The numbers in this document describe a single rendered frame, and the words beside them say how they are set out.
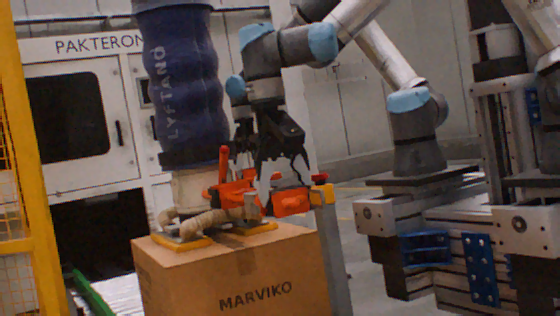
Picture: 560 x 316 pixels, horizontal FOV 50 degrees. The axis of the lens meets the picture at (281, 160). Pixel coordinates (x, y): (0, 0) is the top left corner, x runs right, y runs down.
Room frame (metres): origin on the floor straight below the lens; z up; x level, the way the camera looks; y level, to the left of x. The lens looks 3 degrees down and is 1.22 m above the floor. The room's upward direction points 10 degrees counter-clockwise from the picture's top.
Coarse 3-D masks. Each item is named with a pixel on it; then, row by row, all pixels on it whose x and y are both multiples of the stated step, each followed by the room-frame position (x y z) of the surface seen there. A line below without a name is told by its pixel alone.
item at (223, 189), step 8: (224, 184) 1.57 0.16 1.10; (232, 184) 1.50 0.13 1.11; (240, 184) 1.51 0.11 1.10; (248, 184) 1.51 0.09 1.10; (208, 192) 1.54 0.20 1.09; (216, 192) 1.49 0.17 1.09; (224, 192) 1.49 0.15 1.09; (216, 200) 1.52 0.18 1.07; (224, 200) 1.49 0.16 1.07; (216, 208) 1.50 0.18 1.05; (224, 208) 1.49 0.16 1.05; (232, 208) 1.49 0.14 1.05
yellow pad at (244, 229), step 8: (232, 224) 1.77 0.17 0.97; (240, 224) 1.72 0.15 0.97; (248, 224) 1.69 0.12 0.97; (256, 224) 1.67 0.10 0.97; (264, 224) 1.67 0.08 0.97; (272, 224) 1.66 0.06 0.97; (232, 232) 1.73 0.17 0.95; (240, 232) 1.66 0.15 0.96; (248, 232) 1.63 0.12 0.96; (256, 232) 1.64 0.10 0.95; (264, 232) 1.65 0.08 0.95
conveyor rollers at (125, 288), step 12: (120, 276) 3.43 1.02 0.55; (132, 276) 3.37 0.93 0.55; (72, 288) 3.32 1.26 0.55; (96, 288) 3.27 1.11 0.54; (108, 288) 3.21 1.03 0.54; (120, 288) 3.15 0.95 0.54; (132, 288) 3.09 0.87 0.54; (84, 300) 2.99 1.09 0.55; (108, 300) 2.94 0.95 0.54; (120, 300) 2.88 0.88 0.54; (132, 300) 2.82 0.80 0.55; (120, 312) 2.63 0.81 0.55; (132, 312) 2.64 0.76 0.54
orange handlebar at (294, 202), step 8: (272, 176) 1.89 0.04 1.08; (280, 176) 1.91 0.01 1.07; (232, 192) 1.45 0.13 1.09; (240, 192) 1.41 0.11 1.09; (232, 200) 1.44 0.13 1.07; (240, 200) 1.38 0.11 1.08; (256, 200) 1.28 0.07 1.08; (288, 200) 1.16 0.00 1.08; (296, 200) 1.16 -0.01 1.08; (304, 200) 1.17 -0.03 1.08; (288, 208) 1.16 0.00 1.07
